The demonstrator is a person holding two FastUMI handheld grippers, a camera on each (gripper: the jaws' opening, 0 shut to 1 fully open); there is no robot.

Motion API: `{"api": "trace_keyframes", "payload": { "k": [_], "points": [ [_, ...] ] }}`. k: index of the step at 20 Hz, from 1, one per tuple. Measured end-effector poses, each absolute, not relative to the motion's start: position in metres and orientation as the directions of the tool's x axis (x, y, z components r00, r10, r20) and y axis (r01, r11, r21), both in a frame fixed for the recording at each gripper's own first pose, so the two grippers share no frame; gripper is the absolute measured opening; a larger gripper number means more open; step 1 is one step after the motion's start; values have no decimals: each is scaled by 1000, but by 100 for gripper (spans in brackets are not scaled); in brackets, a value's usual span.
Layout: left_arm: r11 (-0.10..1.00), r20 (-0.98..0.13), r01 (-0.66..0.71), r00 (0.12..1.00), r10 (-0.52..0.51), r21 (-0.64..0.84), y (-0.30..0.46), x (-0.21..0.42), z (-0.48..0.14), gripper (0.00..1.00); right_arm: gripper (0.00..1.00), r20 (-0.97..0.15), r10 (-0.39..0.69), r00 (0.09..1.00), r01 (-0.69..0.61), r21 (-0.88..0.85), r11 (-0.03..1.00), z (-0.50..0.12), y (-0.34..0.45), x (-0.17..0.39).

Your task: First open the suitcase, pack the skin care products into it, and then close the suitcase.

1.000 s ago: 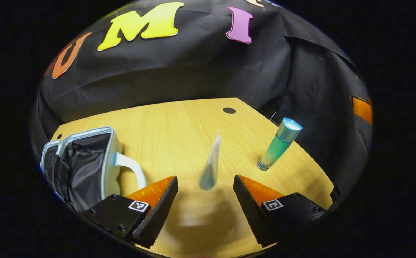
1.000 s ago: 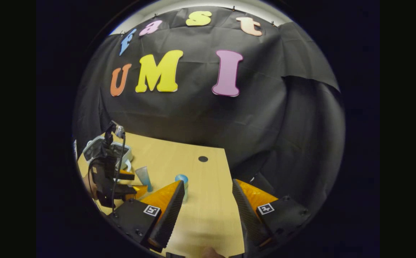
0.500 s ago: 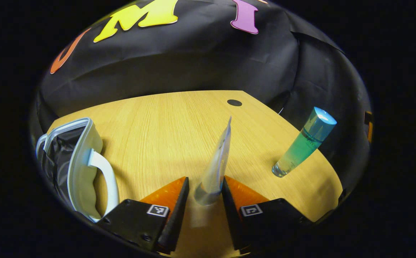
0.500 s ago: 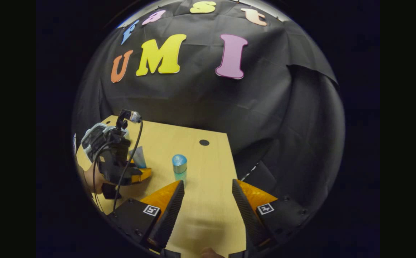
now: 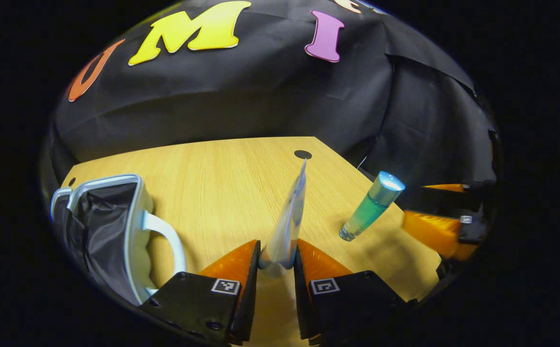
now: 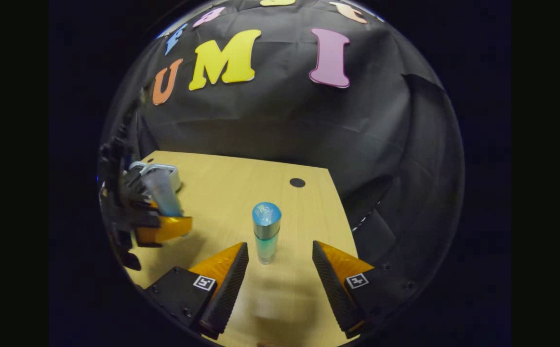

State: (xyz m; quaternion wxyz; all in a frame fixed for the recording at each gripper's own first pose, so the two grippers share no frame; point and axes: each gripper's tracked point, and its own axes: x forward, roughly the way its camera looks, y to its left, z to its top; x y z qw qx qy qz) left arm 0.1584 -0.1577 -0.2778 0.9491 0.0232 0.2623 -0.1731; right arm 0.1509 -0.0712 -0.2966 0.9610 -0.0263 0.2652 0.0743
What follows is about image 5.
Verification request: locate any green bottle with blue cap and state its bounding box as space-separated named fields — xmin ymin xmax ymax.
xmin=338 ymin=171 xmax=406 ymax=242

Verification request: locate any clear squeeze tube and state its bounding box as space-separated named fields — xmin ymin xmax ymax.
xmin=258 ymin=159 xmax=308 ymax=271

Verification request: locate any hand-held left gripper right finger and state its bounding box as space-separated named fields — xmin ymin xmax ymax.
xmin=293 ymin=238 xmax=418 ymax=346

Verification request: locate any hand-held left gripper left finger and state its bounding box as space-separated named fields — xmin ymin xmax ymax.
xmin=139 ymin=240 xmax=262 ymax=346

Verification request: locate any black backdrop cloth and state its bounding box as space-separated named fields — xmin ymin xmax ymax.
xmin=39 ymin=0 xmax=502 ymax=203

